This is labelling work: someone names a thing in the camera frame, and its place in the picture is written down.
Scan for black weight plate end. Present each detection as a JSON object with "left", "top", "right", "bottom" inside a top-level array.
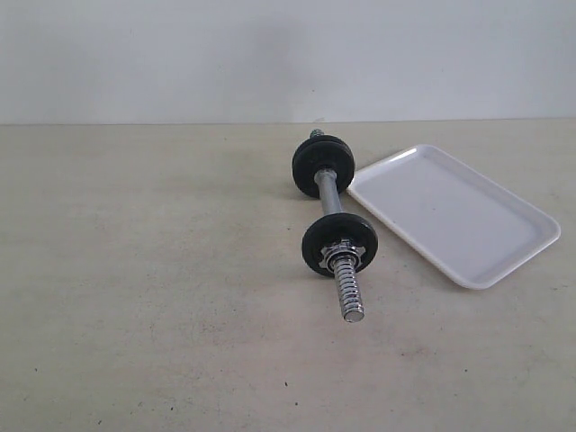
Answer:
[{"left": 292, "top": 147, "right": 356, "bottom": 199}]

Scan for chrome star collar nut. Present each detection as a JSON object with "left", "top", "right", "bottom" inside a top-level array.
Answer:
[{"left": 319, "top": 239, "right": 365, "bottom": 273}]

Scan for white rectangular plastic tray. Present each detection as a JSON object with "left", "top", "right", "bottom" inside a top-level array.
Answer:
[{"left": 347, "top": 144, "right": 561, "bottom": 290}]

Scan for black weight plate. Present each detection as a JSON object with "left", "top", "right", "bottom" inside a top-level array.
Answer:
[
  {"left": 293, "top": 135, "right": 352, "bottom": 157},
  {"left": 301, "top": 212, "right": 379, "bottom": 277}
]

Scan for chrome dumbbell bar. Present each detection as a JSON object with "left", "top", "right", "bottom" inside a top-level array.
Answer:
[{"left": 308, "top": 129, "right": 365, "bottom": 324}]

